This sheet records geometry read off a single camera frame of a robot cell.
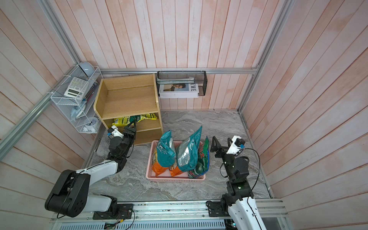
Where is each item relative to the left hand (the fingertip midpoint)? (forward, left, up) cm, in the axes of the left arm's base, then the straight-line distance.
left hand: (137, 124), depth 85 cm
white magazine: (+24, -30, +7) cm, 39 cm away
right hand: (-13, -47, +6) cm, 49 cm away
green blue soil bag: (-24, -38, -4) cm, 45 cm away
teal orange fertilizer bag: (-20, -30, -3) cm, 36 cm away
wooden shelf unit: (+13, +4, +11) cm, 17 cm away
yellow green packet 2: (+4, -1, +1) cm, 5 cm away
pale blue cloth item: (+5, +36, +7) cm, 37 cm away
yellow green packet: (+3, +11, -1) cm, 12 cm away
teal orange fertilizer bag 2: (-19, -19, 0) cm, 27 cm away
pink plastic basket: (-24, -17, -20) cm, 36 cm away
